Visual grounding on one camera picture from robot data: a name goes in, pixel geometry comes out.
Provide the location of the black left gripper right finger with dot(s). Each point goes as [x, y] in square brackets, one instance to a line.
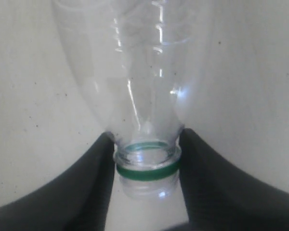
[221, 197]

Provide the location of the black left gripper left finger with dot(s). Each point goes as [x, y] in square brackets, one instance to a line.
[76, 200]

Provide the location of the clear plastic bottle green label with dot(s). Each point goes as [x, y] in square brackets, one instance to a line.
[137, 64]

